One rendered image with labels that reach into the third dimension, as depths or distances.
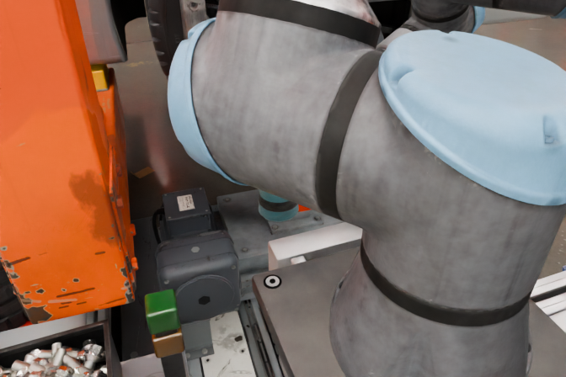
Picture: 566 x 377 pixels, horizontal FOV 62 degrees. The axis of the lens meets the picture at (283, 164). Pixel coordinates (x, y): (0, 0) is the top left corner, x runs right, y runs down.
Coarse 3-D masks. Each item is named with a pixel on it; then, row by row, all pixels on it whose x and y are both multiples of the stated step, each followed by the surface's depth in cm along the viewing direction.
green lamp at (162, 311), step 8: (152, 296) 61; (160, 296) 61; (168, 296) 61; (152, 304) 60; (160, 304) 60; (168, 304) 60; (176, 304) 61; (152, 312) 59; (160, 312) 59; (168, 312) 60; (176, 312) 60; (152, 320) 59; (160, 320) 60; (168, 320) 60; (176, 320) 61; (152, 328) 60; (160, 328) 61; (168, 328) 61; (176, 328) 62
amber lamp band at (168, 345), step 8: (152, 336) 62; (168, 336) 62; (176, 336) 62; (152, 344) 62; (160, 344) 62; (168, 344) 63; (176, 344) 63; (160, 352) 63; (168, 352) 64; (176, 352) 64
